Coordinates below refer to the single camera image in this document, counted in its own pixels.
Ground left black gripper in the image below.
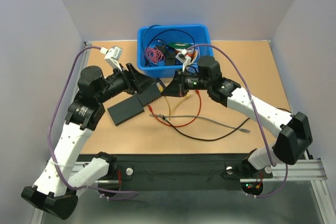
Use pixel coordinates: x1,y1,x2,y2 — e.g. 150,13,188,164
97,63,158,103

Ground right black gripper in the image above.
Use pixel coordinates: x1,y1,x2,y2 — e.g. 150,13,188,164
161,68,211,98

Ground large black network switch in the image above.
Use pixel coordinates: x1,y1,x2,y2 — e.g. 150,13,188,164
107,96,144,126

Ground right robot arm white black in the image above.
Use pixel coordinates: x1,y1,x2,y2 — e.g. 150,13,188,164
162,56,312,177

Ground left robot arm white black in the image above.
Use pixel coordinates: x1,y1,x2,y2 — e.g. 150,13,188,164
21,63,157,220

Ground black adapter in bin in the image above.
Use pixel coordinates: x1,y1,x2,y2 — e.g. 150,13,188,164
155,45,176,66

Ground blue plastic bin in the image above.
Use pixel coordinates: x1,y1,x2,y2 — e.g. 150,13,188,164
137,24,214,78

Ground small black network switch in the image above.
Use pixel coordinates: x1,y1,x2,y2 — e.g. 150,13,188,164
136,78,165,107

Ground red ethernet cable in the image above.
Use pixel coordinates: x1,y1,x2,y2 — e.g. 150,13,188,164
148,90,202,128

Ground pink coiled cable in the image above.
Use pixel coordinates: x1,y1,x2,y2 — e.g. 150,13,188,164
144,47,165,63

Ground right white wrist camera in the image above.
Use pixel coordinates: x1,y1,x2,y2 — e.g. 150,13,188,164
175,49,191,72

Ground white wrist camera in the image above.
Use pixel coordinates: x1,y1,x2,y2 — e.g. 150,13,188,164
175,49,191,72
100,46,123,71

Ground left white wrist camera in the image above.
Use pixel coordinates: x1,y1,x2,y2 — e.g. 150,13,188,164
100,46,123,71

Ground green white orange cable bundle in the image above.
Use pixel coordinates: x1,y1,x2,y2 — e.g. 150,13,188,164
167,41,201,65

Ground black cable in bin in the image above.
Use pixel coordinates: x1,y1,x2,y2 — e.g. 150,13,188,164
143,25,196,51

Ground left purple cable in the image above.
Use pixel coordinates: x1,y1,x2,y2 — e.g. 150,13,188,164
48,46,139,201

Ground black cable on table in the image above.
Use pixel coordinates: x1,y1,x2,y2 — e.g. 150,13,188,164
162,108,292,141

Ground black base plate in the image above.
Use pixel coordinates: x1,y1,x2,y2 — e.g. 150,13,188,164
78,152,274,192

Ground grey ethernet cable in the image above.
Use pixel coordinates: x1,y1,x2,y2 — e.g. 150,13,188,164
149,113,251,133

